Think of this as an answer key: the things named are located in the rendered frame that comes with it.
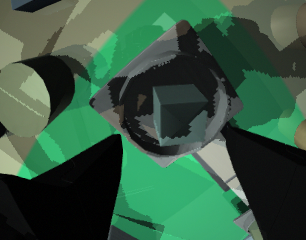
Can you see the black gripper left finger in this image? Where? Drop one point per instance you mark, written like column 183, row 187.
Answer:
column 72, row 201

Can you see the pale white round dish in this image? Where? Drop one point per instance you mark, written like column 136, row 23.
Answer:
column 249, row 237

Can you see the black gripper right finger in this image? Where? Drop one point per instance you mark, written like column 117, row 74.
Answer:
column 273, row 176

